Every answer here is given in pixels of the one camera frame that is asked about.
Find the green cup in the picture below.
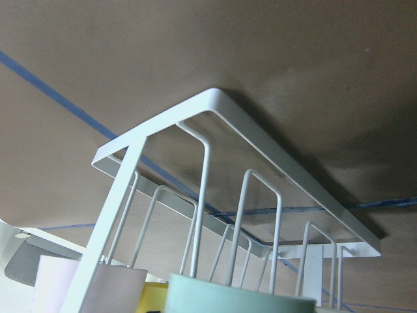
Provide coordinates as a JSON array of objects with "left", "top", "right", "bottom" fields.
[{"left": 164, "top": 275, "right": 315, "bottom": 312}]

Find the yellow cup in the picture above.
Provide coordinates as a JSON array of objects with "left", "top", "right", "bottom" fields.
[{"left": 136, "top": 282, "right": 168, "bottom": 313}]

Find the pink cup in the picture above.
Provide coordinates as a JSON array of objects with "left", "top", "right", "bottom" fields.
[{"left": 31, "top": 255, "right": 147, "bottom": 312}]

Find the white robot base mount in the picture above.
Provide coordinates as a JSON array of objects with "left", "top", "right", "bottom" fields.
[{"left": 0, "top": 218, "right": 88, "bottom": 288}]

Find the white wire cup rack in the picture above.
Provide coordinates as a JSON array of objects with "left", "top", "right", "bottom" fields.
[{"left": 61, "top": 88, "right": 381, "bottom": 312}]

